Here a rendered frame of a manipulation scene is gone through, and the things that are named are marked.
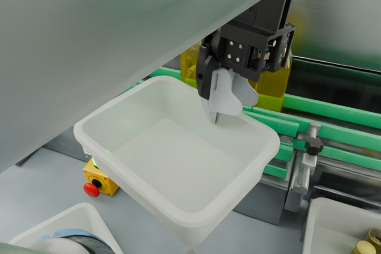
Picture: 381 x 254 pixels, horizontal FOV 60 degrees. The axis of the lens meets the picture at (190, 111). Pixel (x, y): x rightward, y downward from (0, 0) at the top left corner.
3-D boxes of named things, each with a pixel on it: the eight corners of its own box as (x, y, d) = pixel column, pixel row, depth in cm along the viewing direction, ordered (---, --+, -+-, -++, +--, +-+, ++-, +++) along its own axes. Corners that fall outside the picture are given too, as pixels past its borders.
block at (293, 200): (306, 181, 74) (313, 159, 69) (300, 215, 67) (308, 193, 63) (290, 176, 75) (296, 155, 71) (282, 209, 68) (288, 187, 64)
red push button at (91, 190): (104, 178, 75) (95, 189, 73) (106, 189, 78) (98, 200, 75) (89, 173, 76) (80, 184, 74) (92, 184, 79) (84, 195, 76)
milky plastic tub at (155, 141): (194, 277, 36) (193, 234, 30) (79, 170, 48) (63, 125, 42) (278, 181, 46) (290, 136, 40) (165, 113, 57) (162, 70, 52)
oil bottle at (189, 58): (210, 108, 84) (213, 29, 71) (201, 122, 80) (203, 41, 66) (189, 103, 86) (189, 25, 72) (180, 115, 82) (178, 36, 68)
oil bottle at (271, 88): (278, 125, 79) (296, 43, 66) (273, 140, 75) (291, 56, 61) (255, 119, 81) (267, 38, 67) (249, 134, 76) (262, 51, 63)
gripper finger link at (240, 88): (244, 135, 45) (258, 74, 40) (209, 117, 48) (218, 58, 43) (255, 126, 47) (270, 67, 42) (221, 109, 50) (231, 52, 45)
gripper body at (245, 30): (254, 89, 36) (282, -28, 30) (193, 63, 40) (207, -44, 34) (284, 71, 41) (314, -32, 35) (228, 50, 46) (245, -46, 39)
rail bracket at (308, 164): (313, 153, 71) (329, 107, 63) (304, 216, 59) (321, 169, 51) (299, 149, 72) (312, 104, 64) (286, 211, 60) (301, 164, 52)
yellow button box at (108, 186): (127, 176, 83) (124, 156, 78) (111, 199, 78) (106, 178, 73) (104, 168, 85) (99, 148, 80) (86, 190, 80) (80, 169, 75)
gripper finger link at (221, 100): (229, 146, 42) (244, 81, 37) (193, 126, 45) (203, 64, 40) (241, 137, 44) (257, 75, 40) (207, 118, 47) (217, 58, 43)
